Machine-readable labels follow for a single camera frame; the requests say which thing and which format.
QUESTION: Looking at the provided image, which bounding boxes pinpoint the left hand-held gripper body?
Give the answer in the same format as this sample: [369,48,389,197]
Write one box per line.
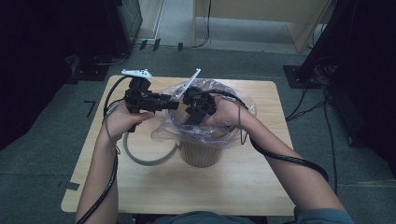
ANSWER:
[120,68,164,133]

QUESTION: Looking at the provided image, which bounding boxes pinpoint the dark curtain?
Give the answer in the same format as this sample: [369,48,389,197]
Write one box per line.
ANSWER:
[306,0,396,178]
[0,0,125,152]

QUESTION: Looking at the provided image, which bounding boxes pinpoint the person's left hand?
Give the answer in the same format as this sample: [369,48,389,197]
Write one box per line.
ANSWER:
[105,100,156,145]

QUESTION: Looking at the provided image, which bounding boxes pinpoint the black hanging cable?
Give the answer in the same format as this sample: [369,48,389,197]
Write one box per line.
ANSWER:
[191,0,213,49]

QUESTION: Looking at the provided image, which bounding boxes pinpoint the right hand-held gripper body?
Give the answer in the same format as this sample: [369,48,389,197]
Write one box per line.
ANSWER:
[169,67,218,120]

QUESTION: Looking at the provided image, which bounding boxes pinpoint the dark grey computer case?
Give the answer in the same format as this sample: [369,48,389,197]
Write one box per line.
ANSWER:
[115,0,144,56]

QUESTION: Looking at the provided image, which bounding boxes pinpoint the beige wooden desk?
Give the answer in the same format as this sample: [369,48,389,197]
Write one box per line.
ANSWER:
[192,0,334,54]

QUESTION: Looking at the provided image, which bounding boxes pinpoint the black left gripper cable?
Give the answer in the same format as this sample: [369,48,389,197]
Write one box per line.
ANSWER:
[76,75,134,224]

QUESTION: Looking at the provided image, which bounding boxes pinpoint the grey plastic bin ring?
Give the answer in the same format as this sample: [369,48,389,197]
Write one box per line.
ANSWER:
[122,130,180,167]

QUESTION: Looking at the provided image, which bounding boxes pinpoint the clear ribbed trash bin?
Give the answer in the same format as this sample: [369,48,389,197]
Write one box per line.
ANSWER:
[169,80,244,169]

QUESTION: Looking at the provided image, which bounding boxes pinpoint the person's right hand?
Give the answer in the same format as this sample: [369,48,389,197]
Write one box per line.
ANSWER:
[200,96,250,129]

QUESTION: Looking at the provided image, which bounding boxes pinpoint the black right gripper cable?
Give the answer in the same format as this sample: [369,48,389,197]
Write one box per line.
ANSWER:
[199,89,331,184]

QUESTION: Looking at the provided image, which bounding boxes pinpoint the black metal stand base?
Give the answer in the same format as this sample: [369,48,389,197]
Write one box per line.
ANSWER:
[282,64,322,90]
[70,60,110,83]

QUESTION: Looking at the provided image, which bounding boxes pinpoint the purple plastic bag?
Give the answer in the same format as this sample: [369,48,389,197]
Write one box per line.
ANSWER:
[150,77,258,149]

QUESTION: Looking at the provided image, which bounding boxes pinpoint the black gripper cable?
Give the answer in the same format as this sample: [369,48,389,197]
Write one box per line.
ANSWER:
[76,75,134,224]
[199,89,331,184]

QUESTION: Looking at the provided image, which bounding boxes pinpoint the long black floor cable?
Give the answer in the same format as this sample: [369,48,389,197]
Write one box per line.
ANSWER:
[322,89,340,195]

